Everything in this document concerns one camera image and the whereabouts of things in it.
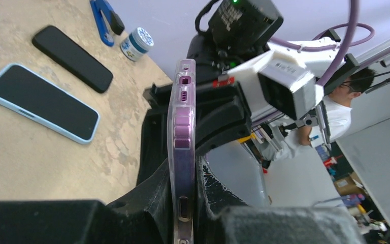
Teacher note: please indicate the black phone in black case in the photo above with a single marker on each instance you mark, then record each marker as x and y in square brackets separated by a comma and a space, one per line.
[71, 56]

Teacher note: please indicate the person in white shirt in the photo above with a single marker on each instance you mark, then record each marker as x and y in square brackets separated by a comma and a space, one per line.
[335, 120]

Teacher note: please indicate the small white blue jar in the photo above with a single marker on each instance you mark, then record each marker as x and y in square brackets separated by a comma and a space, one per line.
[137, 44]

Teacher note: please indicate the blue stapler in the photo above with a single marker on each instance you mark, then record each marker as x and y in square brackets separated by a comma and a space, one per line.
[108, 22]

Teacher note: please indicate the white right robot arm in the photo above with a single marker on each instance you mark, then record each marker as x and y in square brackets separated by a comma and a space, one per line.
[241, 30]

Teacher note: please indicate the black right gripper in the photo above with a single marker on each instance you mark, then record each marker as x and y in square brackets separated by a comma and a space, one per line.
[222, 116]

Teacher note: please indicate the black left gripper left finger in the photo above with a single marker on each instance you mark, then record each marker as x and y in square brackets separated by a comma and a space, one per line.
[143, 215]

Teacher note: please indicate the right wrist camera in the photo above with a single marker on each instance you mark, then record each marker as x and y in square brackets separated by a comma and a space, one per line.
[275, 82]

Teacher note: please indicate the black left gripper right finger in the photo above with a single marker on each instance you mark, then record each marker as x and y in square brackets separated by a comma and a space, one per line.
[223, 217]

